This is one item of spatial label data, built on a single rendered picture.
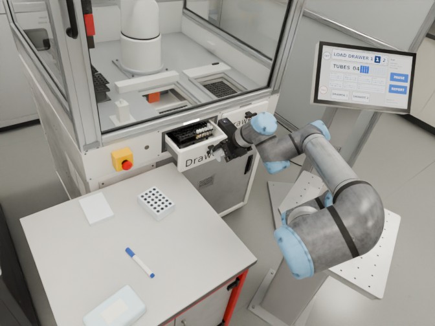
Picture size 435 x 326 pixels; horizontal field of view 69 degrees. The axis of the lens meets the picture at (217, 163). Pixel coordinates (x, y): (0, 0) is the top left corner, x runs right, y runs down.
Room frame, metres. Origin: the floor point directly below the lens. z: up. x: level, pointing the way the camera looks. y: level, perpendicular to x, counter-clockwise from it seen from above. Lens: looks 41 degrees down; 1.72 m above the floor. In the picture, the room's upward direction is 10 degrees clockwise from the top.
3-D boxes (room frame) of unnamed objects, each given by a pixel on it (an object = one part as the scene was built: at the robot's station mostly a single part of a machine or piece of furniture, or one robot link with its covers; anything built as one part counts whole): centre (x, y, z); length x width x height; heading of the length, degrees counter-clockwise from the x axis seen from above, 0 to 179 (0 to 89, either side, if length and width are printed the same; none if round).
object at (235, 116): (1.34, -0.10, 0.87); 0.29 x 0.02 x 0.11; 133
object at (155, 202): (0.78, 0.21, 0.78); 0.12 x 0.08 x 0.04; 53
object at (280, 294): (0.86, -0.49, 0.38); 0.30 x 0.30 x 0.76; 64
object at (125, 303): (0.35, 0.21, 0.78); 0.15 x 0.10 x 0.04; 142
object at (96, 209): (0.71, 0.42, 0.77); 0.13 x 0.09 x 0.02; 41
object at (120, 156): (0.88, 0.37, 0.88); 0.07 x 0.05 x 0.07; 133
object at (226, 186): (1.51, 0.43, 0.40); 1.03 x 0.95 x 0.80; 133
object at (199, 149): (1.03, 0.05, 0.87); 0.29 x 0.02 x 0.11; 133
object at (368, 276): (0.85, -0.51, 0.70); 0.45 x 0.44 x 0.12; 64
